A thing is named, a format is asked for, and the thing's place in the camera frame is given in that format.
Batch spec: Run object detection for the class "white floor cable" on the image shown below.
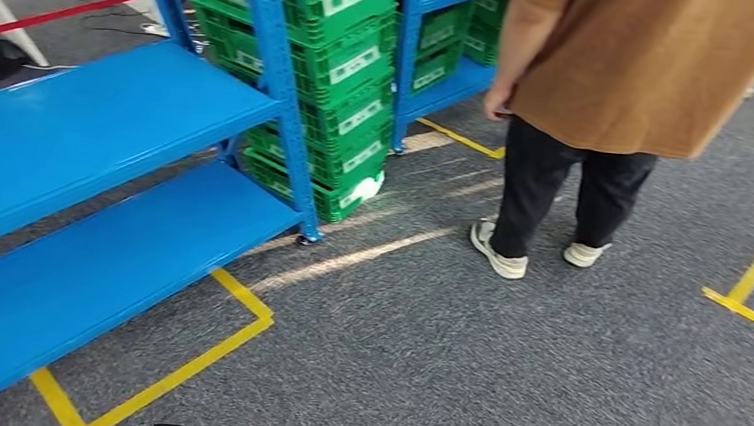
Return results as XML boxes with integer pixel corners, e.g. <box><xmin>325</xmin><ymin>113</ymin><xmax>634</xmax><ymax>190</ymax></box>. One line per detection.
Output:
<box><xmin>20</xmin><ymin>60</ymin><xmax>81</xmax><ymax>75</ymax></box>

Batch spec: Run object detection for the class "red barrier belt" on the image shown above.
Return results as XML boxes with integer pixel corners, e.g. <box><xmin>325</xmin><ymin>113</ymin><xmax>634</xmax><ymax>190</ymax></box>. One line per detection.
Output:
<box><xmin>0</xmin><ymin>0</ymin><xmax>152</xmax><ymax>56</ymax></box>

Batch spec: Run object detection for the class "white power strip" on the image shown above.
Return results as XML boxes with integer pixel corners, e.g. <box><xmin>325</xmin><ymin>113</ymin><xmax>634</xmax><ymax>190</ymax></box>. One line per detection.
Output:
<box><xmin>139</xmin><ymin>20</ymin><xmax>173</xmax><ymax>39</ymax></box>

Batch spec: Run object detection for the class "person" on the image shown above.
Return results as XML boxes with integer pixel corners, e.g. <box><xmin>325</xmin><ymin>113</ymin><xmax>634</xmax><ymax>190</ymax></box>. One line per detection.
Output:
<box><xmin>466</xmin><ymin>0</ymin><xmax>754</xmax><ymax>297</ymax></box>

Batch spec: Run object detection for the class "blue metal shelf rack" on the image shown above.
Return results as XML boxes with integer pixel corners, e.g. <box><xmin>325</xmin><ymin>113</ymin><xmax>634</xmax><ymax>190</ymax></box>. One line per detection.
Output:
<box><xmin>0</xmin><ymin>0</ymin><xmax>342</xmax><ymax>426</ymax></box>
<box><xmin>384</xmin><ymin>0</ymin><xmax>516</xmax><ymax>163</ymax></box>

